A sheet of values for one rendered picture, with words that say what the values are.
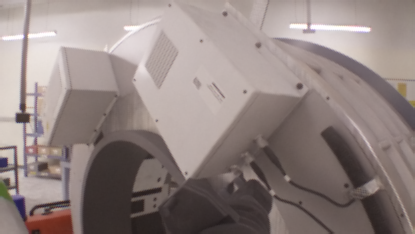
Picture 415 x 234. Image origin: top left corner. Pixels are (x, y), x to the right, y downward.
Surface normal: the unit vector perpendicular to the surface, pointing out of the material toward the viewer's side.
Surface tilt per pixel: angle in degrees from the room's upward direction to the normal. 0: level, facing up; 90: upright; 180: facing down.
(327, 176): 90
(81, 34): 90
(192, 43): 90
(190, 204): 98
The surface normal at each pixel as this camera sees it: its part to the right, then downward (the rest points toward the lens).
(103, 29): -0.13, 0.03
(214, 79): -0.73, 0.00
